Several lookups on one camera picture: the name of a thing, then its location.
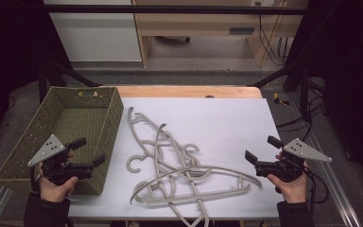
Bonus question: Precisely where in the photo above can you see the black horizontal frame bar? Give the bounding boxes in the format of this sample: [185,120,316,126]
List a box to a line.
[41,4,311,16]

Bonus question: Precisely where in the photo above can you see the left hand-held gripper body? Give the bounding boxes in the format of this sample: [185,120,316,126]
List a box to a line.
[27,134,95,186]

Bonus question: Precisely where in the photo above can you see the white cabinet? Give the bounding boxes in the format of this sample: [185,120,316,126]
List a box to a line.
[43,0,144,63]

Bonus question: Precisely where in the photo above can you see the black cables by desk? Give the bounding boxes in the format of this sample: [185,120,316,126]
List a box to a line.
[255,1,295,67]

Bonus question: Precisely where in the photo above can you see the grey plastic hanger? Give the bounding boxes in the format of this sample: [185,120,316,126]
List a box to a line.
[152,142,202,178]
[127,106,183,159]
[153,122,211,227]
[125,138,178,174]
[130,165,264,206]

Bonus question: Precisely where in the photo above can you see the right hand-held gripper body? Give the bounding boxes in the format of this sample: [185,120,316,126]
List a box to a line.
[254,137,334,183]

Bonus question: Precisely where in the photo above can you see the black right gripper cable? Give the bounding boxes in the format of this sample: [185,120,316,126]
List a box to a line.
[302,166,330,227]

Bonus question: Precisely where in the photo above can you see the black curtain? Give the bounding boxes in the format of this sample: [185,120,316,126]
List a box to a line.
[0,0,74,152]
[285,0,363,194]

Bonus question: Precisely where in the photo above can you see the black floor cables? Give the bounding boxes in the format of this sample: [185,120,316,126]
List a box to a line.
[276,77,329,133]

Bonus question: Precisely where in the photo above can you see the white table mat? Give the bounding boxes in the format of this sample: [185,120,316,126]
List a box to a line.
[67,96,285,220]

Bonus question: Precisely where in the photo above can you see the person's right hand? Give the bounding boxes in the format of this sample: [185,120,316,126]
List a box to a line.
[266,151,310,204]

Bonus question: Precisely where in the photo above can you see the person's left hand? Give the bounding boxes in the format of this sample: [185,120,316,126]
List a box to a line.
[38,150,79,203]

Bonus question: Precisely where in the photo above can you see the black metal stand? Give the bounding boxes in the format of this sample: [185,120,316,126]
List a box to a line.
[251,60,314,122]
[37,59,103,103]

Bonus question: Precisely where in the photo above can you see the yellow and black tool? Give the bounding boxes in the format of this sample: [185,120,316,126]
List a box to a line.
[272,92,291,107]

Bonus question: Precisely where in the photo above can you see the wooden desk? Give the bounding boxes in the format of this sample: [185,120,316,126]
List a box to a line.
[131,0,310,68]

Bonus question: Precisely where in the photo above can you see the green woven basket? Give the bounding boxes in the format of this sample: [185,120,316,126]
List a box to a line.
[0,85,125,196]

